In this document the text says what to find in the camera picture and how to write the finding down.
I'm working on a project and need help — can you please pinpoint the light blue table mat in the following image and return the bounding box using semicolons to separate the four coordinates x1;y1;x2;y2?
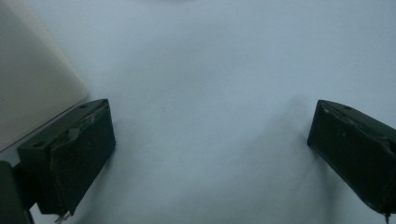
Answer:
0;0;396;224

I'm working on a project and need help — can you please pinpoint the white plastic box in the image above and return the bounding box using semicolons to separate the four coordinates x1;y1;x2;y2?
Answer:
0;0;91;153

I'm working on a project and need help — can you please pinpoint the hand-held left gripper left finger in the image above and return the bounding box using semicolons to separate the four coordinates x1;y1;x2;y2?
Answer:
17;98;117;223

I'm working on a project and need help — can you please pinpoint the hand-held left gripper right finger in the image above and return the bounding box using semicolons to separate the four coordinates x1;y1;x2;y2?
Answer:
306;99;396;218

